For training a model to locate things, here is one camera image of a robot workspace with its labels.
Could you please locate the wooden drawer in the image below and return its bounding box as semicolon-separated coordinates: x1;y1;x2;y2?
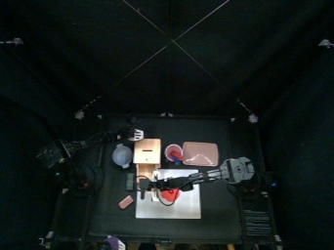
136;163;160;184

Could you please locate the red dough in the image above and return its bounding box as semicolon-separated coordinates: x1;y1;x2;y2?
159;187;183;203

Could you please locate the wooden drawer box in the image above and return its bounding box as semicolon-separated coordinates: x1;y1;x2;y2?
132;138;163;165

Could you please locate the grey-blue bowl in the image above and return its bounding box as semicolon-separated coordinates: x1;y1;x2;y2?
111;143;135;169

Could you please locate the dark green block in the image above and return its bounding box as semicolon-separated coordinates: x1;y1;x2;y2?
125;172;136;191

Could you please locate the pink block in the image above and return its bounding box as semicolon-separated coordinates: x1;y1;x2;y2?
117;194;136;210

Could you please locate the white cutting board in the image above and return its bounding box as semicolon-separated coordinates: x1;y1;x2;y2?
135;168;202;220

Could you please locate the pink cup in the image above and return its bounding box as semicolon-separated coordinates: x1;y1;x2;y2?
163;144;186;163

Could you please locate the blue tool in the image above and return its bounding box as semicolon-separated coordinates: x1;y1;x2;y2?
171;151;186;164

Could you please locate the clear pink tray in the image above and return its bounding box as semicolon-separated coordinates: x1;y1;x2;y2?
182;141;220;167

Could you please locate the purple object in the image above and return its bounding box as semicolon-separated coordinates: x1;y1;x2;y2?
105;235;127;250

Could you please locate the white label sticker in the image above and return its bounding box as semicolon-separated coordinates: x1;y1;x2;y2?
243;209;271;238

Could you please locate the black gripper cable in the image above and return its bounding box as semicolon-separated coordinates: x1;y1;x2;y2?
155;189;182;207

